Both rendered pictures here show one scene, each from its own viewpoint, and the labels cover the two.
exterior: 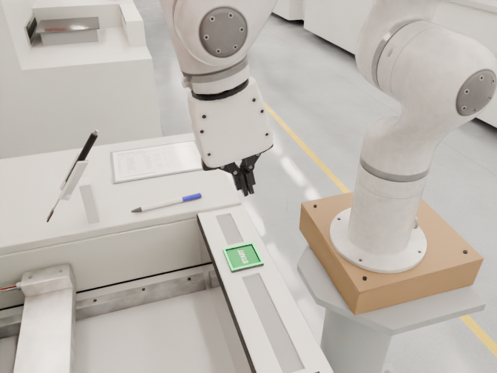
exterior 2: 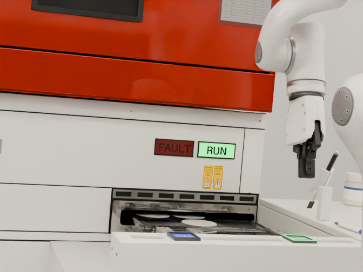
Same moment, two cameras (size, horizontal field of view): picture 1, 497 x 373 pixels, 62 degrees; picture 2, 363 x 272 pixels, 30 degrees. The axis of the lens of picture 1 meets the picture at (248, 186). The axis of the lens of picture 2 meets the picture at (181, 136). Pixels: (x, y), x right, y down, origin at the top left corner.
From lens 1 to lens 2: 1.48 m
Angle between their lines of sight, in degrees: 89
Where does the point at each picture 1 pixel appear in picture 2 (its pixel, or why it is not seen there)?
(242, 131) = (296, 123)
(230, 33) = (257, 52)
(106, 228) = (315, 221)
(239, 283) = (272, 237)
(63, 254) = (298, 230)
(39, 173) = not seen: outside the picture
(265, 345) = (220, 236)
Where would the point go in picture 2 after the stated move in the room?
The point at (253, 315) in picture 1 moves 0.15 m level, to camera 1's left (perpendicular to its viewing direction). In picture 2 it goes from (243, 237) to (239, 224)
